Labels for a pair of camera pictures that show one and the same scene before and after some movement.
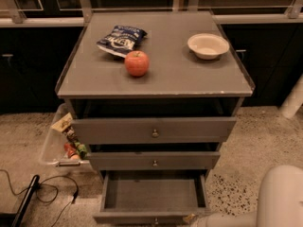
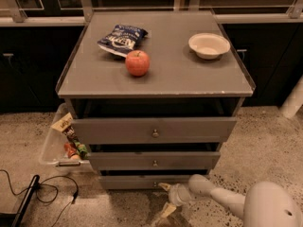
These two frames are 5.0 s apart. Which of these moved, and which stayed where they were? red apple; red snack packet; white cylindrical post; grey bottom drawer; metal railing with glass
Moved: grey bottom drawer
Stayed: red snack packet; red apple; white cylindrical post; metal railing with glass
